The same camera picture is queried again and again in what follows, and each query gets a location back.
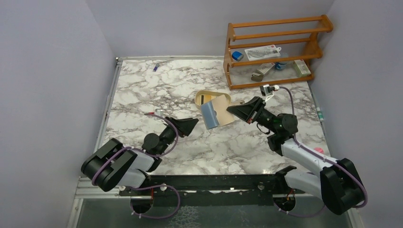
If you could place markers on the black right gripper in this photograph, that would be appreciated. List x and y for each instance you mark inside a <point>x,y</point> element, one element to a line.
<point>256,109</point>

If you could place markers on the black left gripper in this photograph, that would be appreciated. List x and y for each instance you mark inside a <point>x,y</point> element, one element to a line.
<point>176,128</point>

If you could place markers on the beige card holder wallet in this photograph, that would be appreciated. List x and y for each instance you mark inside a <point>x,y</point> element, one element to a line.
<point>215,114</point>

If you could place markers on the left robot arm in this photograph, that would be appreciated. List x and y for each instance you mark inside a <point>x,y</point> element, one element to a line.
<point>114,164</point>

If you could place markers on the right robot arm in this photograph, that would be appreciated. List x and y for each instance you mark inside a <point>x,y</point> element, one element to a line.
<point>336,182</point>

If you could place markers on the beige oval tray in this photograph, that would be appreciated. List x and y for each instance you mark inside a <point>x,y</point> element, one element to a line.
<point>204,96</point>

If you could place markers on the grey metal clip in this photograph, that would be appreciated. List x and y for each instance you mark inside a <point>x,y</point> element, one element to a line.
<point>262,71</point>

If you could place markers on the blue tape roll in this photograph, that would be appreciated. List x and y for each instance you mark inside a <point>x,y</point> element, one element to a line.
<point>280,65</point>

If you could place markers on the blue stamp block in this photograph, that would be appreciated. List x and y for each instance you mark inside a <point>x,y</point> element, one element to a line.
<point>237,56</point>

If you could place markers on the white printed package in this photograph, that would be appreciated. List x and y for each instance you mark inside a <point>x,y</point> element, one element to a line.
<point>264,52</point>

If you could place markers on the green white small box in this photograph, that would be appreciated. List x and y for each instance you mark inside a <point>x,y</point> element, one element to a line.
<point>301,68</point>

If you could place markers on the small purple marker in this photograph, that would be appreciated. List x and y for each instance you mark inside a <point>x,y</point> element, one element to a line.
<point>156,67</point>

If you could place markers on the green white pen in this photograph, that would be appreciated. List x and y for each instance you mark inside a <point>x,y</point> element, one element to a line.
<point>319,113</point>

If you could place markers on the wooden shelf rack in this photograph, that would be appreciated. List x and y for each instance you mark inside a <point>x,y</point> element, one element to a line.
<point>308,37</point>

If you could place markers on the pink bottle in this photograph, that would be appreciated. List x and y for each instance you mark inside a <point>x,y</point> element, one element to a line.
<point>319,150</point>

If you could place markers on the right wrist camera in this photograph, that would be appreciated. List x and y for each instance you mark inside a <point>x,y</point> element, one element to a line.
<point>268,90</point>

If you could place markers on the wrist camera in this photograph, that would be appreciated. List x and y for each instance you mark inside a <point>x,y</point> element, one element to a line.
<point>158,112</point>
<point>268,90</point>

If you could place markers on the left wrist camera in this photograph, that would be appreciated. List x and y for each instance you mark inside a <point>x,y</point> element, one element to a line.
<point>158,112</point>

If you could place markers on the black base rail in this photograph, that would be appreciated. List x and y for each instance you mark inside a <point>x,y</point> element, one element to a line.
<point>211,190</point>

